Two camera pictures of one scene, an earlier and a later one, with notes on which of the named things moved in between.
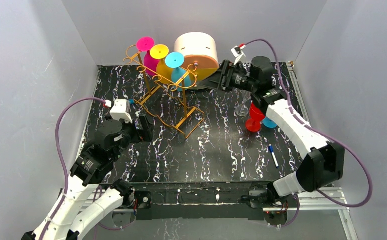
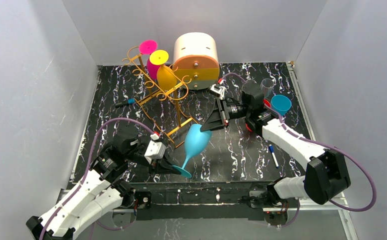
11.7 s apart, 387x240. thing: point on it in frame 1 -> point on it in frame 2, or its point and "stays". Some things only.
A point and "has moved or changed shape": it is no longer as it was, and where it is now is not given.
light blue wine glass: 181,79 -> 195,141
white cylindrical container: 200,53 stays
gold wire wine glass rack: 166,96 has moved or changed shape
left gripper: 145,128 -> 154,164
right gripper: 226,76 -> 224,112
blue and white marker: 271,149 stays
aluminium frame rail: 316,200 stays
